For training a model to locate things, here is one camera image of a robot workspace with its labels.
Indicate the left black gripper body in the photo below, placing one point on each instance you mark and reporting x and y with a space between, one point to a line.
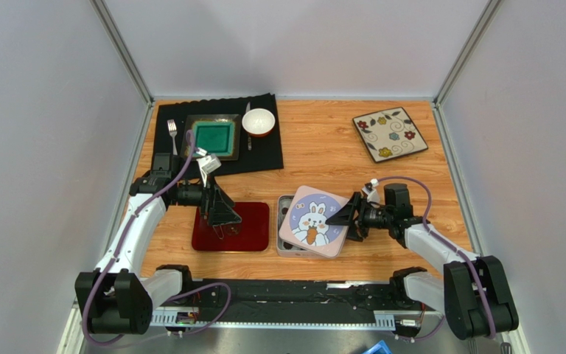
195 195

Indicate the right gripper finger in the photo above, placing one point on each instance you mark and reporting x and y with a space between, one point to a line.
357 234
346 215

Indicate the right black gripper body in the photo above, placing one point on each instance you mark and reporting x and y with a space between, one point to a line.
357 215

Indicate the pink handled metal tongs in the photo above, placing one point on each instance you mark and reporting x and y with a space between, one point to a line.
228 230

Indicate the red lacquer tray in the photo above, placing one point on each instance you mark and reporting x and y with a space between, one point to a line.
254 235

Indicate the silver tin lid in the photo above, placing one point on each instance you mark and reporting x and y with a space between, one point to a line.
304 224

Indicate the silver tin with paper cups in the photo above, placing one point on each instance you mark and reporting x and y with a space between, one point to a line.
283 248

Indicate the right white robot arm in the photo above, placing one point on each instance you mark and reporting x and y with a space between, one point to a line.
473 294

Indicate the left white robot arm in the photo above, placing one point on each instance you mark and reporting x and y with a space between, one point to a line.
113 299

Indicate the green square plate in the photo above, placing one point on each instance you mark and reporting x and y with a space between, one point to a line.
218 134

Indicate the silver knife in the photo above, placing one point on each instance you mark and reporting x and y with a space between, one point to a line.
249 140

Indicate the black cloth placemat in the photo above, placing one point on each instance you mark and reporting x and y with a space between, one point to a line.
265 152

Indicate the silver fork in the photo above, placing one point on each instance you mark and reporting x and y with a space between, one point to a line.
173 132

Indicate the floral square plate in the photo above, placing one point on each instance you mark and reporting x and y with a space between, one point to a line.
389 134

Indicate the white bowl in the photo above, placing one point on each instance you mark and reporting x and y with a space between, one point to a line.
258 122

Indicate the blue plastic bin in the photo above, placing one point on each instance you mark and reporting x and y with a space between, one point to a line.
379 348

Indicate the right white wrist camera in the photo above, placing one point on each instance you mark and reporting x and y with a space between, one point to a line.
370 192

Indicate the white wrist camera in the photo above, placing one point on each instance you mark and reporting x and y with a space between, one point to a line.
370 192
207 164

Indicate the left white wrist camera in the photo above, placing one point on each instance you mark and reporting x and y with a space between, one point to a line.
207 164

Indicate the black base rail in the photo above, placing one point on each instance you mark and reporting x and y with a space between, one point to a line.
297 305

